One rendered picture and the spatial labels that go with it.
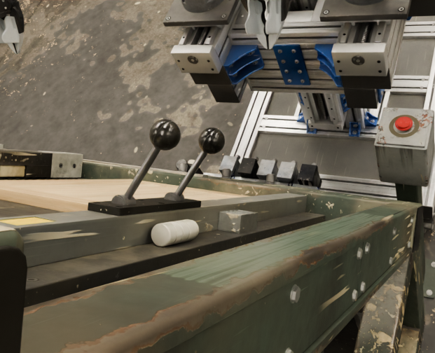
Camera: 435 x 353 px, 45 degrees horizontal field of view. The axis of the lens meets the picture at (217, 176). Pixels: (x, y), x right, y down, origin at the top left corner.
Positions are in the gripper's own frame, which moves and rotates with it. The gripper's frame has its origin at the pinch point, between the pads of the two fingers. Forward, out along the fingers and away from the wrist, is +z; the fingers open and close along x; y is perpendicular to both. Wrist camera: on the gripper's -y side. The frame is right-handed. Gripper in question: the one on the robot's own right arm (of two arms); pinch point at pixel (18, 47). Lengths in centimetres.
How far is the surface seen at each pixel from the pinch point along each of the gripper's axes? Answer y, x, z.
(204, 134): 34, 69, 2
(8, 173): 12.6, -4.3, 28.9
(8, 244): 82, 91, -19
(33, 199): 38, 36, 15
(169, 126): 44, 70, -4
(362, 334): 7, 84, 63
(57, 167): -2.7, -3.8, 35.7
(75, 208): 39, 45, 15
